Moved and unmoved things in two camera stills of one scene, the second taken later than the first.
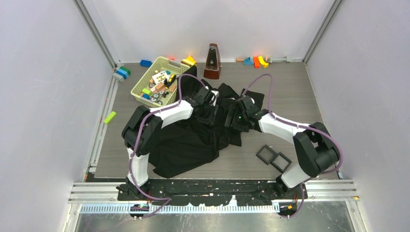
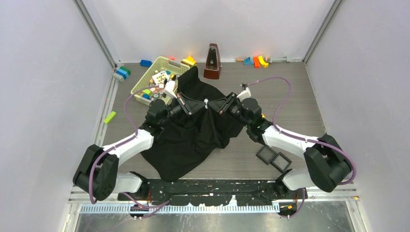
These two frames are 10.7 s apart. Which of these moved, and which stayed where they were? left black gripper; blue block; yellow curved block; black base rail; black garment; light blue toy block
Moved: left black gripper; black garment
Stayed: blue block; light blue toy block; black base rail; yellow curved block
